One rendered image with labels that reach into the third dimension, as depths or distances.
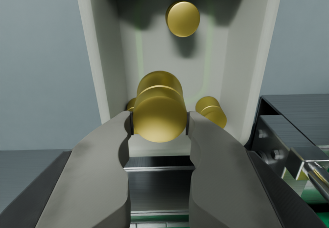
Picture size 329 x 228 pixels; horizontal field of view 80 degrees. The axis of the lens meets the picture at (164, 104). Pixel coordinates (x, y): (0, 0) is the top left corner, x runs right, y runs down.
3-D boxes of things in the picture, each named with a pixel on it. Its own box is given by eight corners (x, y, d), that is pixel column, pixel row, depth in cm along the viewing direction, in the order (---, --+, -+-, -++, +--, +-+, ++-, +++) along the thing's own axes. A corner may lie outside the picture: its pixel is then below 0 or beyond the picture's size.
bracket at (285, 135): (242, 169, 30) (263, 214, 23) (253, 114, 25) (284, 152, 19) (266, 169, 30) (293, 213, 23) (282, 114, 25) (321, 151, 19)
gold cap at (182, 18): (164, 1, 23) (165, 0, 19) (195, -1, 23) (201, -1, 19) (165, 33, 25) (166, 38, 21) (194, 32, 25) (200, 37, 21)
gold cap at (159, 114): (136, 70, 15) (128, 93, 11) (183, 70, 15) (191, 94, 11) (138, 111, 17) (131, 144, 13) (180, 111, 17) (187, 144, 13)
